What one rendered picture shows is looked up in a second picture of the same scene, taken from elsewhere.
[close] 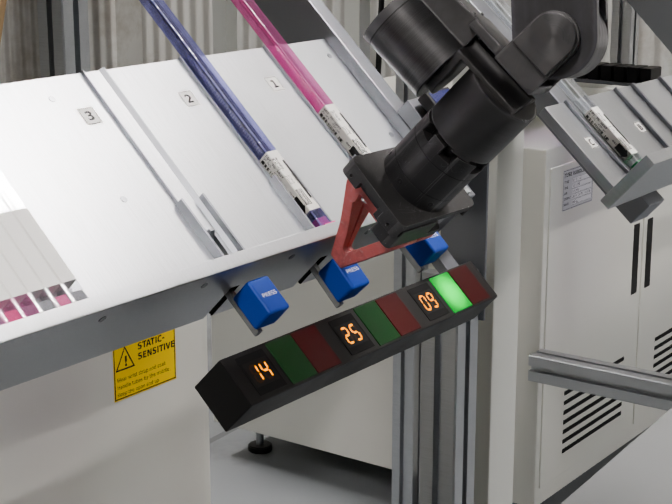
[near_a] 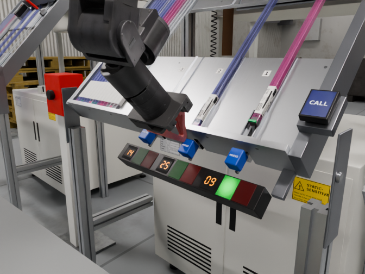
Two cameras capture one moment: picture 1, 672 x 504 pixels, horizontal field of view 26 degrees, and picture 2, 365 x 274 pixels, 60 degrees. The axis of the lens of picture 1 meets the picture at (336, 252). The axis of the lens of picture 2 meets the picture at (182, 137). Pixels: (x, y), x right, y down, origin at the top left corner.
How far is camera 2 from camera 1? 131 cm
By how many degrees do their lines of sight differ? 94
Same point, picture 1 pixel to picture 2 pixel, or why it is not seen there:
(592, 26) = (69, 22)
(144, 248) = not seen: hidden behind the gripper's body
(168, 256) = not seen: hidden behind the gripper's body
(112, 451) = (288, 215)
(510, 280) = not seen: outside the picture
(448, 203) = (155, 119)
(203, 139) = (204, 85)
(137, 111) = (196, 70)
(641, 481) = (35, 245)
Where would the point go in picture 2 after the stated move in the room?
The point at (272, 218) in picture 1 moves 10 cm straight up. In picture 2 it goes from (188, 116) to (189, 64)
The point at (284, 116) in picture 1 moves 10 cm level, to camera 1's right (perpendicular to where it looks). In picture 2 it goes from (250, 86) to (254, 93)
